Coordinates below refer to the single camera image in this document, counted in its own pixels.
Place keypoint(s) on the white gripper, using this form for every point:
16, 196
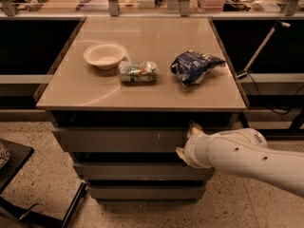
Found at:
194, 150

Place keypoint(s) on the grey top drawer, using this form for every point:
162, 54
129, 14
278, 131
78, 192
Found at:
120, 140

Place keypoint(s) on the grey drawer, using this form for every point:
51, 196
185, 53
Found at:
139, 171
146, 192
120, 140

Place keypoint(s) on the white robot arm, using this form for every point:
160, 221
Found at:
244, 153

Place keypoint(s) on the grey drawer cabinet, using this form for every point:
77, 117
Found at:
83, 96

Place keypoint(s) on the grey bottom drawer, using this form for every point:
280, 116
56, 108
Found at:
146, 192

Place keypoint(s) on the grey middle drawer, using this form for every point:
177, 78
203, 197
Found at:
139, 171

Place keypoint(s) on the black stand leg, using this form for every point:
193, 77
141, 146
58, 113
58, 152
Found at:
243, 120

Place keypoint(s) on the blue chip bag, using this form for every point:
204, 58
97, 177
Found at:
191, 66

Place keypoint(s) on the green white snack packet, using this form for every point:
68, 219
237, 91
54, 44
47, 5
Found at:
138, 72

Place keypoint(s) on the white paper bowl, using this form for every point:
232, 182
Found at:
105, 55

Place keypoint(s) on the dark clutter pile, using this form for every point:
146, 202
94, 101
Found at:
237, 5

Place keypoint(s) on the black side table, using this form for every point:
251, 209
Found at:
33, 197

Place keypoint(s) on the patterned plate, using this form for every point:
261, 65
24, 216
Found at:
4, 155

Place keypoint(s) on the white rod with cable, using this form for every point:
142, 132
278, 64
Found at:
276, 25

